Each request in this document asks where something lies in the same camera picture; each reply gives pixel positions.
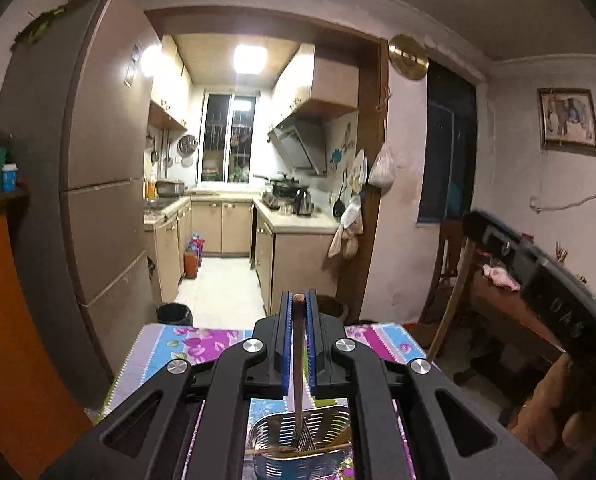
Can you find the purple floral tablecloth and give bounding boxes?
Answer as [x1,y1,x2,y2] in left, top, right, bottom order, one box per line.
[100,322,429,480]

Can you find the black trash bin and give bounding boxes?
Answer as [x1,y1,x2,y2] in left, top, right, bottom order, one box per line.
[156,302,194,327]

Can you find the orange wooden cabinet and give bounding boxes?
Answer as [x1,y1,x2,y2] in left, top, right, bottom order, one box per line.
[0,189,95,480]

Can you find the wooden chair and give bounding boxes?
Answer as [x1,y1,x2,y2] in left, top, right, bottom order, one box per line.
[418,216,479,342]

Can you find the dark wooden dining table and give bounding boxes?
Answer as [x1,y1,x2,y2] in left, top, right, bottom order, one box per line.
[469,259,578,366]

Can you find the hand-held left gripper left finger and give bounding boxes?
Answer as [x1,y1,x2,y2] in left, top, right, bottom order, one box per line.
[38,290,303,480]

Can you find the dark room window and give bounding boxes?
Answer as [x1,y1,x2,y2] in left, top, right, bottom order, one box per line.
[417,57,478,226]

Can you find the hanging bags on door frame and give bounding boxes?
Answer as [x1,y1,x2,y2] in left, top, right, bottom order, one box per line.
[327,194,365,261]

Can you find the white wall cable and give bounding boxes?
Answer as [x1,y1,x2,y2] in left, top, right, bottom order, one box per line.
[529,175,596,212]

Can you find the set of wooden chopsticks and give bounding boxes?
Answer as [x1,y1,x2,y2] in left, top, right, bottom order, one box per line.
[247,422,353,461]

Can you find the steel range hood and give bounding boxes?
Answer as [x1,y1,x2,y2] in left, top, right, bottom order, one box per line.
[268,112,329,177]

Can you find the square kitchen ceiling light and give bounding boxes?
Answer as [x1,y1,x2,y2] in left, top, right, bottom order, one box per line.
[233,45,269,74]

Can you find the kitchen wall cabinet with knobs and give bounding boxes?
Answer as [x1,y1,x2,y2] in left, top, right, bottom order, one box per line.
[148,35,192,133]

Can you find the black wok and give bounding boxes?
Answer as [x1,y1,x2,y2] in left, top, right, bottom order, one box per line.
[253,172,309,199]

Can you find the orange gas canister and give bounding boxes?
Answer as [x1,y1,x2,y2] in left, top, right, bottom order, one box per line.
[183,232,207,281]

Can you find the round gold wall plate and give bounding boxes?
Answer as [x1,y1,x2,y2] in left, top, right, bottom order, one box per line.
[389,35,429,80]

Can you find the hanging white plastic bag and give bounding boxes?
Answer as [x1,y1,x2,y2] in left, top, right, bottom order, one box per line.
[368,142,397,191]

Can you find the metal utensil basket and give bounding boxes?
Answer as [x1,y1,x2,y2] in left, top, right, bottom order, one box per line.
[247,402,355,480]

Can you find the rice cooker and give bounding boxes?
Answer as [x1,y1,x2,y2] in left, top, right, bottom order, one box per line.
[155,179,187,198]

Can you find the person's right hand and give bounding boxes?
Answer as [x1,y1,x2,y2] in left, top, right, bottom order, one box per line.
[508,350,596,480]

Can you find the pink cloth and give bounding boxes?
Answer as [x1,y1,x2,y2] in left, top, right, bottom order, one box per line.
[482,263,521,292]

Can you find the beige kitchen base cabinets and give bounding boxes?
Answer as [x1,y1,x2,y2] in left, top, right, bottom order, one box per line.
[143,195,346,317]

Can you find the wall cabinet above range hood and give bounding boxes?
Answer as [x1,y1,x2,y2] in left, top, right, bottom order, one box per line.
[272,44,361,122]

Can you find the kitchen window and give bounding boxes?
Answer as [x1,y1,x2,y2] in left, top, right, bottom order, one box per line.
[200,91,257,184]

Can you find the steel electric kettle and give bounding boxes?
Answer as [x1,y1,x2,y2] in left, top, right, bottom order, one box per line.
[294,189,315,217]

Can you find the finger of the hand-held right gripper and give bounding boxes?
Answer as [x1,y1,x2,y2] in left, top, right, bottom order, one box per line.
[462,209,542,287]

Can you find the green item on refrigerator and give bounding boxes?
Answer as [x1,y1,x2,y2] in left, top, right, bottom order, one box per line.
[10,4,71,51]

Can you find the silver refrigerator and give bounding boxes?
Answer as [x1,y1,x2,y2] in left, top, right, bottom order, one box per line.
[0,0,162,406]

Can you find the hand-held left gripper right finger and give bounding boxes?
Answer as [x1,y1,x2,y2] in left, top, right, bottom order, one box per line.
[305,289,559,480]

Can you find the framed wall picture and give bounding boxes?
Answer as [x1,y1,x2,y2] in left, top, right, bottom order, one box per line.
[536,88,596,154]

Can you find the dark brown single chopstick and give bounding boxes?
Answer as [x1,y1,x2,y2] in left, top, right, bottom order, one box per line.
[292,293,306,451]

